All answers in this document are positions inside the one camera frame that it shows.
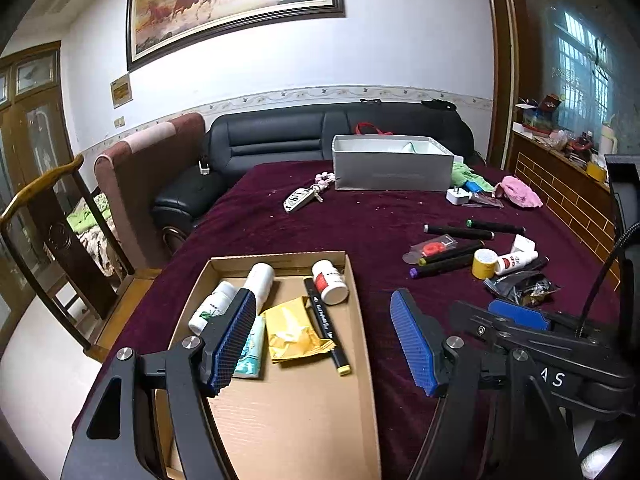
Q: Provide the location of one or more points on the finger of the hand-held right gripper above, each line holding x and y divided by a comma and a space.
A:
487, 330
517, 312

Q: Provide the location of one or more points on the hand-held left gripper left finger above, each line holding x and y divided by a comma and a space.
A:
232, 345

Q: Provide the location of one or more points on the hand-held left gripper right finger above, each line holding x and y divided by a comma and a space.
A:
415, 345

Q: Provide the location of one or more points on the teal tissue pack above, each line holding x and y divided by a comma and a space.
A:
252, 350

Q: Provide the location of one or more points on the dark snack bag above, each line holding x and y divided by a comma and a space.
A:
520, 287

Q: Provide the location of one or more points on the white bottle green label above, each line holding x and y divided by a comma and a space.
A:
210, 307

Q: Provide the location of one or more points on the yellow packet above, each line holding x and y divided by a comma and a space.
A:
295, 332

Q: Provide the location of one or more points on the plain white bottle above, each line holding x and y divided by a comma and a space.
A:
261, 280

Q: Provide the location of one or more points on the black marker purple cap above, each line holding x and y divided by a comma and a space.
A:
442, 266

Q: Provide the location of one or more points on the black marker dark yellow cap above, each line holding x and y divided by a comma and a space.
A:
452, 252

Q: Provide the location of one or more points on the black marker pale yellow cap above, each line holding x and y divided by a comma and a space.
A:
322, 317

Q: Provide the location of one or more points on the cardboard tray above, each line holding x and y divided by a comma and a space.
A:
295, 420

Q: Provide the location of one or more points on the white bottle red label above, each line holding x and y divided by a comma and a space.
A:
330, 280

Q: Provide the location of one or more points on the person's right hand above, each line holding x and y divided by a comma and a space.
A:
602, 465

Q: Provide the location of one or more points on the white tube red print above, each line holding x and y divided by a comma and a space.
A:
512, 260

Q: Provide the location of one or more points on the black marker tan cap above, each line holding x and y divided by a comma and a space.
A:
537, 263

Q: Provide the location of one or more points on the yellow tape roll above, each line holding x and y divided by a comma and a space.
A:
484, 264

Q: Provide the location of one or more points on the black marker green cap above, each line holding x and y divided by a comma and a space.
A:
495, 226

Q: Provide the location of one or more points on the black marker grey cap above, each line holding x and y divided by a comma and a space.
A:
457, 231

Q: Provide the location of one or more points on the clear packet dark red item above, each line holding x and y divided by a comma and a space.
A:
482, 202

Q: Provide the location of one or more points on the floral pink cloth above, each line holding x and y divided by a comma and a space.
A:
520, 192

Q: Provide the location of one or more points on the brown tiled counter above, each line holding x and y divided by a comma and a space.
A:
555, 195

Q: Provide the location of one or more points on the white charger plug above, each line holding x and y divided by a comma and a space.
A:
459, 196

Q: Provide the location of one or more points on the blue packet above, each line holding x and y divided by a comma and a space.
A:
481, 186

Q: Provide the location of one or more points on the green cloth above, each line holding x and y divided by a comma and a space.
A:
467, 172

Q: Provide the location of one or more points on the small yellow box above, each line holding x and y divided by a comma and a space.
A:
596, 172

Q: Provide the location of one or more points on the grey cardboard box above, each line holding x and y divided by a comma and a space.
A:
392, 172

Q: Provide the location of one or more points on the green floral blanket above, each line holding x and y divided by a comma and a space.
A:
92, 235

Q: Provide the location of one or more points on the red tool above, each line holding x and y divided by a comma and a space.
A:
581, 143

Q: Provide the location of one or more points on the white adapter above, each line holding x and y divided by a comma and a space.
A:
204, 166

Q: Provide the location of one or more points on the brown armchair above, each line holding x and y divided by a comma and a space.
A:
145, 180

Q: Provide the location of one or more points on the wooden chair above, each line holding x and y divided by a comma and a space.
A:
60, 260

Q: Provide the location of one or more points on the white kettle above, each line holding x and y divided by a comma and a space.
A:
608, 140

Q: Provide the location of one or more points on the colourful box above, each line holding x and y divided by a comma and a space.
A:
539, 114

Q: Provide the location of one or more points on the black leather sofa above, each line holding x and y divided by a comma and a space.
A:
270, 140

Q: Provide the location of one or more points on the red bag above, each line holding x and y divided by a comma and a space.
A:
375, 128

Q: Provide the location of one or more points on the wooden glass door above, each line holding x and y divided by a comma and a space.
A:
35, 125

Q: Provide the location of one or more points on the framed horse painting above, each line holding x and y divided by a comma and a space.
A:
225, 5

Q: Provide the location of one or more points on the wooden door frame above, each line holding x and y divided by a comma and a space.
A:
502, 60

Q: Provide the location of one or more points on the gold wall plaque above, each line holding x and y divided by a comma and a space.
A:
121, 91

